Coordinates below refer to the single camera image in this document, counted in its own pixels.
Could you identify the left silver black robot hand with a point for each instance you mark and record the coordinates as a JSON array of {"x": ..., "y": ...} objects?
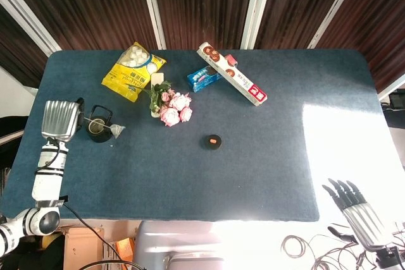
[{"x": 60, "y": 119}]

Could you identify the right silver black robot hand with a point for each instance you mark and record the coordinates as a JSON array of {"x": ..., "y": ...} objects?
[{"x": 364, "y": 219}]

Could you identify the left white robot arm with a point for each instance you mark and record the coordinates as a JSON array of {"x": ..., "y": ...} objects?
[{"x": 47, "y": 184}]

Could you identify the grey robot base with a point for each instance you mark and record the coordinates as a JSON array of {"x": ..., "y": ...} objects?
[{"x": 177, "y": 244}]

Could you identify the black teapot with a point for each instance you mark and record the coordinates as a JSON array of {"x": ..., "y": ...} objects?
[{"x": 101, "y": 135}]

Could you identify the yellow snack bag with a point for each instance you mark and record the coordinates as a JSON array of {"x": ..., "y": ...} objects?
[{"x": 126, "y": 77}]

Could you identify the black round puck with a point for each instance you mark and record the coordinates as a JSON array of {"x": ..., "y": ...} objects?
[{"x": 212, "y": 142}]

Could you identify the beige rectangular box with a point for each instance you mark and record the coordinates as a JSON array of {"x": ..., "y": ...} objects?
[{"x": 157, "y": 78}]

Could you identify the pink rose bouquet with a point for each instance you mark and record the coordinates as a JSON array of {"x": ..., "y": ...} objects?
[{"x": 174, "y": 108}]

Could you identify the dark brown curtain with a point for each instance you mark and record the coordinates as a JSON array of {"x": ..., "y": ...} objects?
[{"x": 95, "y": 4}]

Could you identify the cardboard box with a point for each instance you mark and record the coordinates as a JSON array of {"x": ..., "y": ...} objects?
[{"x": 82, "y": 248}]

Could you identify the blue tablecloth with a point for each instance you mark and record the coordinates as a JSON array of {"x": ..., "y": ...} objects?
[{"x": 190, "y": 178}]

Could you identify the orange packet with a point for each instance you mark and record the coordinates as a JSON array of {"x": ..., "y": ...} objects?
[{"x": 125, "y": 251}]

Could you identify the blue cookie box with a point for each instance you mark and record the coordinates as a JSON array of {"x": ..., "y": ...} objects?
[{"x": 202, "y": 82}]

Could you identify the small pink box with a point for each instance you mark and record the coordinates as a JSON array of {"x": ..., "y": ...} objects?
[{"x": 231, "y": 59}]

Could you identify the long white cookie box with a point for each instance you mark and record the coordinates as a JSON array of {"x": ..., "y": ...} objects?
[{"x": 240, "y": 78}]

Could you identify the white metal frame post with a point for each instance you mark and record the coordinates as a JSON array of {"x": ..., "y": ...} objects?
[
  {"x": 152, "y": 7},
  {"x": 28, "y": 17},
  {"x": 257, "y": 7},
  {"x": 335, "y": 7}
]

